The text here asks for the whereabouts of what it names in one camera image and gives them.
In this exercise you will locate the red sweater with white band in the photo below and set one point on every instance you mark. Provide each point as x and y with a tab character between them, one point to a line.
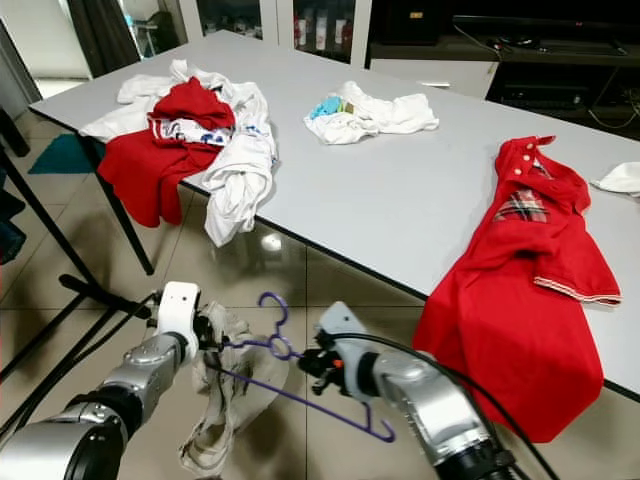
150	175

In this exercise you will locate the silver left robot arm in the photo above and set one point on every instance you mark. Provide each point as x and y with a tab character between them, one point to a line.
150	365

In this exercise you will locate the red polo shirt plaid trim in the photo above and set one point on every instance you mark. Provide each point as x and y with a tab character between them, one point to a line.
510	320

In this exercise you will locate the white long-sleeve shirt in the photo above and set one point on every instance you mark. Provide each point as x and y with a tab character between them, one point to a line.
245	190

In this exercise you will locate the teal floor mat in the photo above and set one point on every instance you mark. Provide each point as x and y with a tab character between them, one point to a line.
60	155

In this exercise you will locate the black low TV bench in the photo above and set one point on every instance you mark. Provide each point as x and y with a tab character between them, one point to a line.
550	95

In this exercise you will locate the black table leg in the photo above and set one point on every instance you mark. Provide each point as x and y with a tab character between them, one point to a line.
120	215

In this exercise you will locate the glass balcony door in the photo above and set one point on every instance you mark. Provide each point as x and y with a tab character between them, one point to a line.
40	40

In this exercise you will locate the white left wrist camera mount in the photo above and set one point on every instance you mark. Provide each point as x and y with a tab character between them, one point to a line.
178	310

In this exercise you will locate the purple plastic clothes hanger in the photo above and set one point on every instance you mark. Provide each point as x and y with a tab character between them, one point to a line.
315	407

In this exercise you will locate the dark grey curtain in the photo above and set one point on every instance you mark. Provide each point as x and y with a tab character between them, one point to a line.
100	40

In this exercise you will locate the white cabinet with glass doors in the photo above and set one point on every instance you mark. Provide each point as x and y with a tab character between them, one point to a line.
275	20

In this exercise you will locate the clothes rack frame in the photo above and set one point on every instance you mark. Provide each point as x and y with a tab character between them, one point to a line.
95	298

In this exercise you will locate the white drawer unit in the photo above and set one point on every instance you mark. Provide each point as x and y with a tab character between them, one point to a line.
420	75

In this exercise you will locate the tall black cabinet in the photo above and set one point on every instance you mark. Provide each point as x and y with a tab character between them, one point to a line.
410	20

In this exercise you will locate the cream denim jacket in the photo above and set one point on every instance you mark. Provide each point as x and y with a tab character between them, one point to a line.
230	400

